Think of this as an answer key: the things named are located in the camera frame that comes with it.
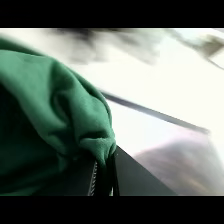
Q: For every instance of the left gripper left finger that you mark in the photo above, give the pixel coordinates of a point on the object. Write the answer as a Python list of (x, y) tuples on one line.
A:
[(83, 180)]

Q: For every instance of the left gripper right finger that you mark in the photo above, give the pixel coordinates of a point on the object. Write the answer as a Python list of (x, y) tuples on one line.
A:
[(138, 181)]

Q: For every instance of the green garment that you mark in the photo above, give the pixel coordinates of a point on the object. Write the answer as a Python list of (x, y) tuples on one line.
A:
[(43, 110)]

